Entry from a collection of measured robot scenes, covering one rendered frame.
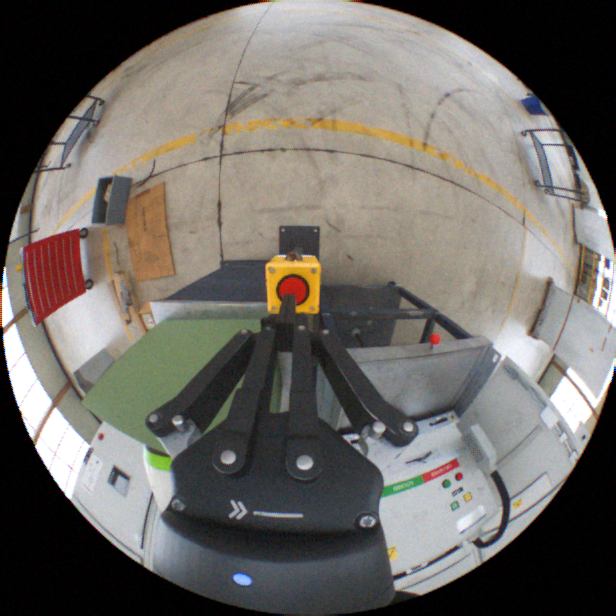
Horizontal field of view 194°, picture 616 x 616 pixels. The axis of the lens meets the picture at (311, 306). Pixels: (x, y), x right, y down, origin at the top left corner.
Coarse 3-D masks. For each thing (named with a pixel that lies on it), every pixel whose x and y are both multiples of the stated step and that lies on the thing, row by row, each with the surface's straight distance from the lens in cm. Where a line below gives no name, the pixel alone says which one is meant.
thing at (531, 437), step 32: (512, 384) 103; (480, 416) 108; (512, 416) 103; (544, 416) 98; (512, 448) 105; (544, 448) 103; (576, 448) 103; (512, 480) 108; (544, 480) 105; (512, 512) 112
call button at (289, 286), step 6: (282, 282) 26; (288, 282) 26; (294, 282) 26; (300, 282) 26; (282, 288) 26; (288, 288) 26; (294, 288) 26; (300, 288) 26; (282, 294) 26; (288, 294) 26; (300, 294) 26; (300, 300) 27
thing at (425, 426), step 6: (444, 414) 88; (426, 420) 82; (432, 420) 83; (438, 420) 84; (444, 420) 86; (456, 420) 89; (420, 426) 79; (426, 426) 80; (432, 426) 81; (438, 426) 83; (444, 426) 84; (420, 432) 77; (426, 432) 78; (354, 444) 67
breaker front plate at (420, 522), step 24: (432, 432) 81; (456, 432) 87; (408, 456) 72; (432, 456) 76; (432, 480) 73; (456, 480) 78; (480, 480) 85; (384, 504) 65; (408, 504) 68; (432, 504) 71; (480, 504) 83; (384, 528) 65; (408, 528) 67; (432, 528) 71; (456, 528) 76; (408, 552) 68; (432, 552) 72
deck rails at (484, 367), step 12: (492, 348) 76; (480, 360) 78; (492, 360) 76; (480, 372) 80; (492, 372) 77; (468, 384) 85; (480, 384) 81; (456, 396) 86; (468, 396) 86; (336, 408) 50; (456, 408) 91; (336, 420) 51
